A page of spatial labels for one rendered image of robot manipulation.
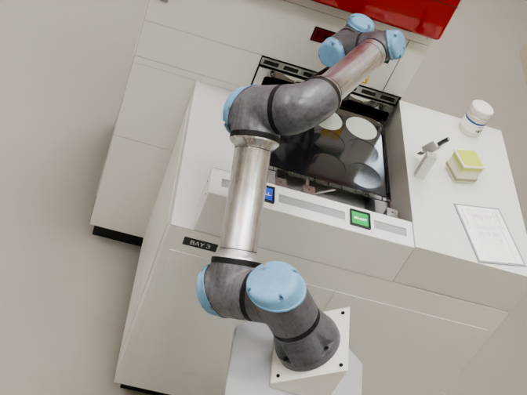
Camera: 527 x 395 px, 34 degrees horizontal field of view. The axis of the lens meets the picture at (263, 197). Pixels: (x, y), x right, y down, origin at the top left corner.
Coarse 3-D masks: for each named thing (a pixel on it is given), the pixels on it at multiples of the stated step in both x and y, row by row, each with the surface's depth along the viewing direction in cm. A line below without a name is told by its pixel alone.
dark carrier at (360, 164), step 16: (336, 112) 263; (320, 128) 255; (288, 144) 245; (304, 144) 247; (320, 144) 249; (336, 144) 252; (352, 144) 254; (368, 144) 257; (272, 160) 237; (288, 160) 240; (304, 160) 242; (320, 160) 244; (336, 160) 247; (352, 160) 249; (368, 160) 251; (320, 176) 239; (336, 176) 241; (352, 176) 244; (368, 176) 246; (384, 192) 243
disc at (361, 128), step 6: (348, 120) 262; (354, 120) 263; (360, 120) 264; (366, 120) 265; (348, 126) 260; (354, 126) 261; (360, 126) 262; (366, 126) 263; (372, 126) 264; (354, 132) 259; (360, 132) 259; (366, 132) 260; (372, 132) 261; (366, 138) 259; (372, 138) 259
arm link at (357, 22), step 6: (354, 18) 231; (360, 18) 232; (366, 18) 233; (348, 24) 231; (354, 24) 230; (360, 24) 230; (366, 24) 231; (372, 24) 231; (354, 30) 230; (360, 30) 230; (366, 30) 230; (372, 30) 231
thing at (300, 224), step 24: (216, 192) 212; (288, 192) 221; (216, 216) 217; (264, 216) 216; (288, 216) 216; (312, 216) 217; (336, 216) 221; (384, 216) 226; (264, 240) 222; (288, 240) 222; (312, 240) 221; (336, 240) 221; (360, 240) 221; (384, 240) 220; (408, 240) 223; (336, 264) 227; (360, 264) 227; (384, 264) 226
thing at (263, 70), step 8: (256, 72) 262; (264, 72) 261; (272, 72) 261; (280, 72) 261; (288, 72) 262; (256, 80) 263; (288, 80) 262; (296, 80) 262; (304, 80) 262; (352, 96) 265; (360, 96) 265; (368, 96) 267; (368, 104) 267; (376, 104) 267; (384, 104) 267; (392, 104) 268; (352, 112) 271; (376, 120) 272; (384, 120) 272
